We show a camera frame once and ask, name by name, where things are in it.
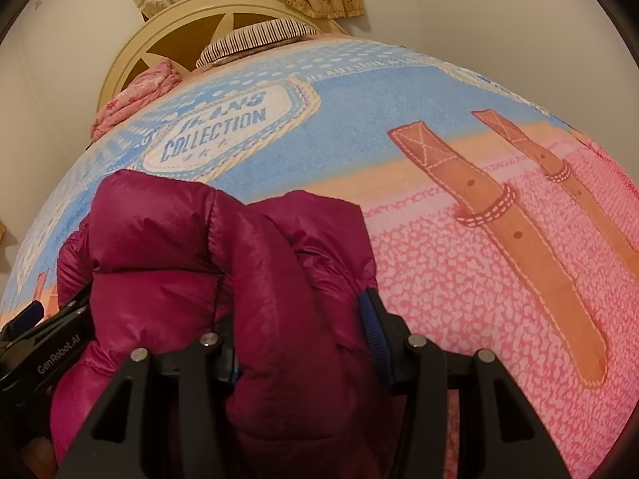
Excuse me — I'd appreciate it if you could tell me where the magenta puffer jacket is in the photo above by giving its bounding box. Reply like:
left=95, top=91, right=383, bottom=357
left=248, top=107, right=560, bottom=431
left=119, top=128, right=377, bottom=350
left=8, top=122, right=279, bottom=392
left=51, top=170, right=403, bottom=478

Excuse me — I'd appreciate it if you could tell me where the striped pillow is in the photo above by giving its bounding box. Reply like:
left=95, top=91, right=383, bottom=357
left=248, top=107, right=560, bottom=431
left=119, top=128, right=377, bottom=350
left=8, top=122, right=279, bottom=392
left=196, top=18, right=318, bottom=68

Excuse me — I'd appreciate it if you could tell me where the blue pink printed bedspread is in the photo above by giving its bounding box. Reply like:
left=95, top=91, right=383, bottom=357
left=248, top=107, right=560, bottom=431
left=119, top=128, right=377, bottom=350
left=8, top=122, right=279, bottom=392
left=1, top=35, right=638, bottom=478

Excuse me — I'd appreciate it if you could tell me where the folded pink blanket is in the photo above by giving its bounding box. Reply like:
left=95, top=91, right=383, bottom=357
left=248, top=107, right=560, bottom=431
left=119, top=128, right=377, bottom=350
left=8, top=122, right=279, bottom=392
left=90, top=59, right=183, bottom=143

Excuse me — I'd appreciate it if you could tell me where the cream wooden headboard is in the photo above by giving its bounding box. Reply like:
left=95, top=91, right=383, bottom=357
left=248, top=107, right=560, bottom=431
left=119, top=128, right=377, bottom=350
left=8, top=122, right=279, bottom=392
left=97, top=0, right=344, bottom=106

